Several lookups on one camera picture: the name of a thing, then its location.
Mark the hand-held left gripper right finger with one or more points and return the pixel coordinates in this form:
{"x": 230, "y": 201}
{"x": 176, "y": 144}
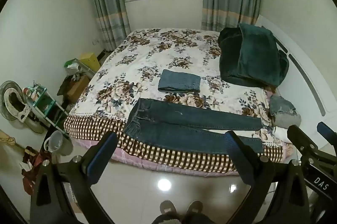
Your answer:
{"x": 238, "y": 158}

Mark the white standing fan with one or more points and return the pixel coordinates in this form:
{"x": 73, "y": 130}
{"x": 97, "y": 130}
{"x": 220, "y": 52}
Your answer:
{"x": 10, "y": 97}

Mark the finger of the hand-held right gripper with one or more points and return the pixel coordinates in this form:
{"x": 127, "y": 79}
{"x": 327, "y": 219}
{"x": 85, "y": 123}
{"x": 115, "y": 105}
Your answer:
{"x": 300, "y": 138}
{"x": 326, "y": 130}

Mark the wall socket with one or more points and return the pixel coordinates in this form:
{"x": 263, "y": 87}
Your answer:
{"x": 95, "y": 42}

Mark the green shelf rack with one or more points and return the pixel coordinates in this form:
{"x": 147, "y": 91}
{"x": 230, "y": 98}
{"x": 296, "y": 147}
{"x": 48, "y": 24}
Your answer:
{"x": 43, "y": 103}

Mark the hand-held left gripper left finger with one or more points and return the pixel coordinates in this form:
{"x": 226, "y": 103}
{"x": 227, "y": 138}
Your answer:
{"x": 102, "y": 157}

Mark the dark green blanket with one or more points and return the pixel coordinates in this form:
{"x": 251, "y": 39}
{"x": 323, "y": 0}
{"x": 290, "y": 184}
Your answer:
{"x": 250, "y": 58}

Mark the dark blue jeans pants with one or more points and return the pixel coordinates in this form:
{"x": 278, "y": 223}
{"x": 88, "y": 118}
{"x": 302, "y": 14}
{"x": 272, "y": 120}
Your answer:
{"x": 168, "y": 132}

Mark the green plastic bag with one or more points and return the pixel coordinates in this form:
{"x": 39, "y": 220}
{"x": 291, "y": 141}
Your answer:
{"x": 69, "y": 65}

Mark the person's own legs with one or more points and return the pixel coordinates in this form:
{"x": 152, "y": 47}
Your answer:
{"x": 184, "y": 220}

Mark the red cloth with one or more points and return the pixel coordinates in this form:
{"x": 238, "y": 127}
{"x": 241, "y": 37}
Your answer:
{"x": 30, "y": 161}

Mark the folded light blue jeans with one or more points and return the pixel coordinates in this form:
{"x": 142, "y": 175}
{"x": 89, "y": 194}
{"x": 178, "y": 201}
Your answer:
{"x": 179, "y": 80}

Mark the cardboard box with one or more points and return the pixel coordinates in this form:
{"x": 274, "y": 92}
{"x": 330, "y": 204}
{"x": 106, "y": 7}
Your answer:
{"x": 79, "y": 87}

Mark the grey bucket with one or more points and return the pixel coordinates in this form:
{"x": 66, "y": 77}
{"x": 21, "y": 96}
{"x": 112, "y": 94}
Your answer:
{"x": 59, "y": 143}

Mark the white bed headboard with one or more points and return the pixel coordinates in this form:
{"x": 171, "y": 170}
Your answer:
{"x": 302, "y": 63}

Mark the grey slipper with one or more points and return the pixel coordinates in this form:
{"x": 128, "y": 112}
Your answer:
{"x": 168, "y": 208}
{"x": 194, "y": 208}

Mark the yellow box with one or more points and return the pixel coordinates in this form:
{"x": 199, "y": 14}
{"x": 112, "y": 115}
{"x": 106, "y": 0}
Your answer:
{"x": 90, "y": 61}

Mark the floral bedspread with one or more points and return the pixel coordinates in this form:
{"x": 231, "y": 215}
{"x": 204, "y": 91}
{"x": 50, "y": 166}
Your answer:
{"x": 147, "y": 55}

